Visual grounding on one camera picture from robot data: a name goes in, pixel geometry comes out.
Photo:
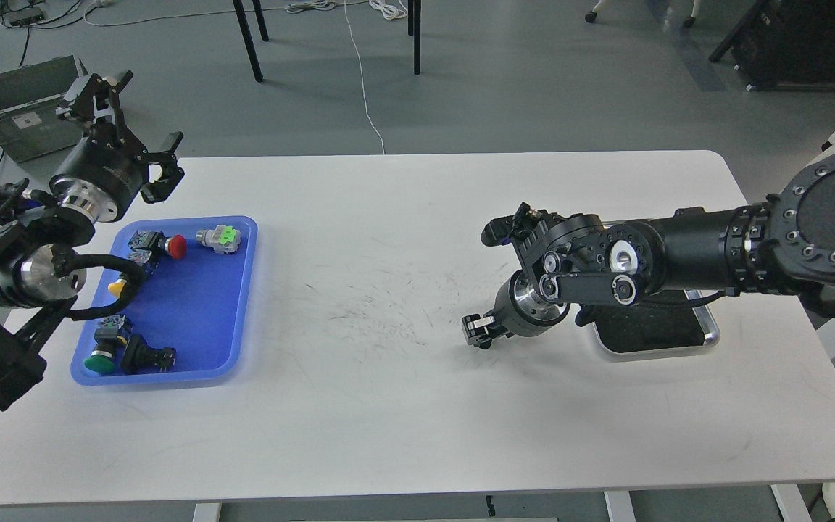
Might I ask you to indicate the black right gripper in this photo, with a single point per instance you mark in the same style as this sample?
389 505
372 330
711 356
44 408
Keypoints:
518 310

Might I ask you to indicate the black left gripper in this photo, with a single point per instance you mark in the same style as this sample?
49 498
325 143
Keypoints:
98 168

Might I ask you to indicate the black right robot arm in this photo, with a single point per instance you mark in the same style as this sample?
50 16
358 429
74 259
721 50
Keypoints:
784 246

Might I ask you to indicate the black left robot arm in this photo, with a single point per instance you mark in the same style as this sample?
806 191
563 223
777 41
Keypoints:
43 279

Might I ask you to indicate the silver metal tray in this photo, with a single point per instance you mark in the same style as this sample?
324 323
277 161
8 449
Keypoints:
642 333

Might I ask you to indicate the blue plastic tray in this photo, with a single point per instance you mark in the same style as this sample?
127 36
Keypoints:
196 305

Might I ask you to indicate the grey plastic crate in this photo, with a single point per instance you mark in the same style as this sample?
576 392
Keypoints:
29 95

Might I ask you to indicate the black table leg left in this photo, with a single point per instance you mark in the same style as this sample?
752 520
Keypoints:
249 44

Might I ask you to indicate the black table leg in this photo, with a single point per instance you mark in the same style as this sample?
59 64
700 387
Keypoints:
414 22
249 44

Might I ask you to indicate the black table leg right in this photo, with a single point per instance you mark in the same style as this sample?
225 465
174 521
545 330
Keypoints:
414 22

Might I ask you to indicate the black equipment case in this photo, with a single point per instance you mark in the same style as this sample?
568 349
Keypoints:
783 43

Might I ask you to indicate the red push button switch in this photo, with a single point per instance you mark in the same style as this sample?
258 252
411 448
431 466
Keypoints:
153 245

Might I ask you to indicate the green grey switch module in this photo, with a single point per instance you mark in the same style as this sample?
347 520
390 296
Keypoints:
222 239

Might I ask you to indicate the yellow push button switch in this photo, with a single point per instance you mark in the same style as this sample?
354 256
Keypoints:
116 287

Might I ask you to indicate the green push button switch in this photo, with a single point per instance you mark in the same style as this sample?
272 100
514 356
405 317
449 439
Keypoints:
112 335

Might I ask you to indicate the black selector switch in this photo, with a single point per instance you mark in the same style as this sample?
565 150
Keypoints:
138 355

